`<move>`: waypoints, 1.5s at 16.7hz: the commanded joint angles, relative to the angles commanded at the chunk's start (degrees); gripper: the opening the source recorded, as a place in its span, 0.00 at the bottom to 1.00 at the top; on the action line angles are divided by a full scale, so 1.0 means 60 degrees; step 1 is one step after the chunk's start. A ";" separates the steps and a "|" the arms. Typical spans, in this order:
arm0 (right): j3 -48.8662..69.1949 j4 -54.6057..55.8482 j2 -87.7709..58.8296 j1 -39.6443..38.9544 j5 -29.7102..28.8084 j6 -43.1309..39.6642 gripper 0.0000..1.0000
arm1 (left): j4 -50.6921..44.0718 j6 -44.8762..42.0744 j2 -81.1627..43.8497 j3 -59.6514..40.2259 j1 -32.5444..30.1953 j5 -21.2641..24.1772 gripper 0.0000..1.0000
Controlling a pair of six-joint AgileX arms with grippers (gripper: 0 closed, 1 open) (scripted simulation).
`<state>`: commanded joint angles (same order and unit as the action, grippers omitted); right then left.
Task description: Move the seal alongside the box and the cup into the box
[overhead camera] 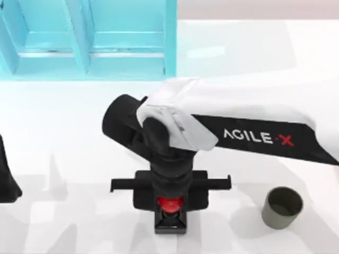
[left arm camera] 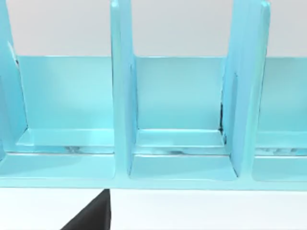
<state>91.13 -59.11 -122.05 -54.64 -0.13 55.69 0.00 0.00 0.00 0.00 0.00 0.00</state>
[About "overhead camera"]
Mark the olive grey cup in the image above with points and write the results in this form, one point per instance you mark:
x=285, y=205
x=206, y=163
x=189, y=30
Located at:
x=280, y=214

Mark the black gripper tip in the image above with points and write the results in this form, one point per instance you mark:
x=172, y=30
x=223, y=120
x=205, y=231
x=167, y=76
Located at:
x=8, y=174

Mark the light blue rack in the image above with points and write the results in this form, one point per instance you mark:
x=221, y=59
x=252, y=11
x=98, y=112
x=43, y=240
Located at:
x=79, y=39

